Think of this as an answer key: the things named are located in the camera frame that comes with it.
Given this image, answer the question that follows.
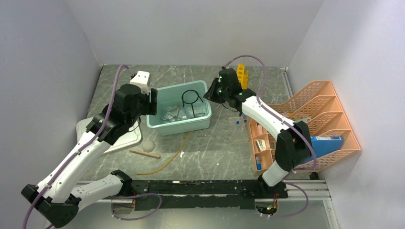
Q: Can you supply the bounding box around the yellow test tube rack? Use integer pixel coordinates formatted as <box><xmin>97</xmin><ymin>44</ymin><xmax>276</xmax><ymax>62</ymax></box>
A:
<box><xmin>236</xmin><ymin>63</ymin><xmax>249</xmax><ymax>89</ymax></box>

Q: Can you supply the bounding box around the mint green plastic bin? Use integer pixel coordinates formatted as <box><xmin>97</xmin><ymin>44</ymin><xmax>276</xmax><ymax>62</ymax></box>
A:
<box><xmin>147</xmin><ymin>80</ymin><xmax>212</xmax><ymax>136</ymax></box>

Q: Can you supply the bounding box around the black wire ring stand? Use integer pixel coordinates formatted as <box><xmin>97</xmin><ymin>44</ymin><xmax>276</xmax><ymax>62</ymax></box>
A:
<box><xmin>181</xmin><ymin>89</ymin><xmax>204</xmax><ymax>117</ymax></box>

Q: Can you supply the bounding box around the white round watch glass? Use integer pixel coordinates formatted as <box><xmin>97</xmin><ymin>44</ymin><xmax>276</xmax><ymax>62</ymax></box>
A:
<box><xmin>141</xmin><ymin>139</ymin><xmax>156</xmax><ymax>153</ymax></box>

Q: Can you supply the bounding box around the amber rubber tubing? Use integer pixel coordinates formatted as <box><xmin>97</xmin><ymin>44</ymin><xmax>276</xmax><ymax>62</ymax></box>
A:
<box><xmin>137</xmin><ymin>131</ymin><xmax>193</xmax><ymax>176</ymax></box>

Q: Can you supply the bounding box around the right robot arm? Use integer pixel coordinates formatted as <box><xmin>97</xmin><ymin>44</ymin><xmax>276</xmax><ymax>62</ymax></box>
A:
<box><xmin>204</xmin><ymin>67</ymin><xmax>316</xmax><ymax>198</ymax></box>

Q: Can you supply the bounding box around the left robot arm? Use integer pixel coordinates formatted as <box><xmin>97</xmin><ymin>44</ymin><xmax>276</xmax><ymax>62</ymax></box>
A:
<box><xmin>21</xmin><ymin>83</ymin><xmax>158</xmax><ymax>228</ymax></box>

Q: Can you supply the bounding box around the white plastic bin lid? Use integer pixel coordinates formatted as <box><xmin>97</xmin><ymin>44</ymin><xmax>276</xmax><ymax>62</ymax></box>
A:
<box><xmin>76</xmin><ymin>117</ymin><xmax>142</xmax><ymax>154</ymax></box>

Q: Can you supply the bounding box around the wooden dowel rod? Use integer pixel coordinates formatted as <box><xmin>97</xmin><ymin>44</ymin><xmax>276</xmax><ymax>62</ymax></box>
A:
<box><xmin>129</xmin><ymin>148</ymin><xmax>160</xmax><ymax>159</ymax></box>

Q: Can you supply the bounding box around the white stapler in organizer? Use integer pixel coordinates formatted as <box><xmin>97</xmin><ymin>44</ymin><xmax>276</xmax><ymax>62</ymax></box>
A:
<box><xmin>255</xmin><ymin>139</ymin><xmax>267</xmax><ymax>152</ymax></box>

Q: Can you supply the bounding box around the blue binder folder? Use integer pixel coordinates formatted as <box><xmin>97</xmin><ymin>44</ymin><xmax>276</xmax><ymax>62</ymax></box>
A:
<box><xmin>311</xmin><ymin>136</ymin><xmax>344</xmax><ymax>158</ymax></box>

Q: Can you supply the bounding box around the orange mesh file organizer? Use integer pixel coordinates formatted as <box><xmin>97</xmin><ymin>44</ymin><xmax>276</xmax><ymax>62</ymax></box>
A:
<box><xmin>248</xmin><ymin>81</ymin><xmax>362</xmax><ymax>174</ymax></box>

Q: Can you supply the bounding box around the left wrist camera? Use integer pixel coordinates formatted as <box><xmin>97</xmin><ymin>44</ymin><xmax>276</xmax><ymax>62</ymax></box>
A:
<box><xmin>129</xmin><ymin>71</ymin><xmax>150</xmax><ymax>95</ymax></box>

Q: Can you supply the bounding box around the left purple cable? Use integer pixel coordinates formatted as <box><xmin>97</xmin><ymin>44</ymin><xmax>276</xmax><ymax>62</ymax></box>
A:
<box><xmin>22</xmin><ymin>64</ymin><xmax>132</xmax><ymax>229</ymax></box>

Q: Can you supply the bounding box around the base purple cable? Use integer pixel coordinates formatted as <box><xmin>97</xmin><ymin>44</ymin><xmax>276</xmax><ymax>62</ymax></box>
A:
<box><xmin>110</xmin><ymin>193</ymin><xmax>162</xmax><ymax>221</ymax></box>

